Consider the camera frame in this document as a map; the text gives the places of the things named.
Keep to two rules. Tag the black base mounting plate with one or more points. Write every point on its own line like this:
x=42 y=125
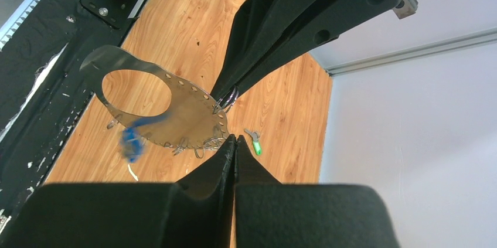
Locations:
x=42 y=93

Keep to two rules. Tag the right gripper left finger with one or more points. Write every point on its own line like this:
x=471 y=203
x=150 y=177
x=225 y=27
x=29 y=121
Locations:
x=195 y=211

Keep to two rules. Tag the metal split keyring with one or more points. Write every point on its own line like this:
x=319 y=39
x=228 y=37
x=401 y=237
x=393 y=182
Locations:
x=226 y=102

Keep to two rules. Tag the key with green tag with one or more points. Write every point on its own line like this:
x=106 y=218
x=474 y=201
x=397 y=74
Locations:
x=255 y=137

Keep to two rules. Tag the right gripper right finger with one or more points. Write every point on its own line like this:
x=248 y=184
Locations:
x=269 y=213

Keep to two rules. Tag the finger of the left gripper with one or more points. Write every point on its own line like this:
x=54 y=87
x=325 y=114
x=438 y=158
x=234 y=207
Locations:
x=259 y=29

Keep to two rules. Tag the key with blue tag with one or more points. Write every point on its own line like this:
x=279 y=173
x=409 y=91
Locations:
x=131 y=142

